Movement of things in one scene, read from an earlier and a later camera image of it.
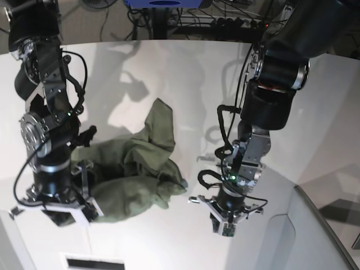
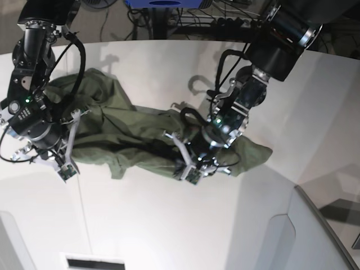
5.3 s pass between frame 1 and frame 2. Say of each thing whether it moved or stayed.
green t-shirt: moved
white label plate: stayed
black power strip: stayed
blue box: stayed
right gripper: moved
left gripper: moved
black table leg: stayed
